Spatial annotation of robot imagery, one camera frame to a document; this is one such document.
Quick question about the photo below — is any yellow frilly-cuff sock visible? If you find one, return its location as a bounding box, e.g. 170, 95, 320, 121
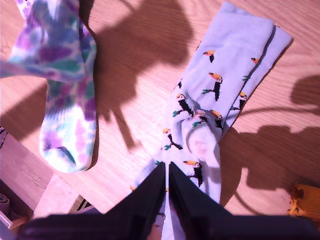
287, 183, 320, 217

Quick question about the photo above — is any pale blue toucan sock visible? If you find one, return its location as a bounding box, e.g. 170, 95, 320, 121
129, 1, 275, 240
219, 24, 294, 133

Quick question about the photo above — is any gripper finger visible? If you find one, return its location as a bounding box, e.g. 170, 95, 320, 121
168, 161, 234, 222
106, 161, 168, 222

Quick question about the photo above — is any pastel tie-dye sock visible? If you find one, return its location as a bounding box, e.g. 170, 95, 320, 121
39, 74, 98, 174
0, 0, 98, 86

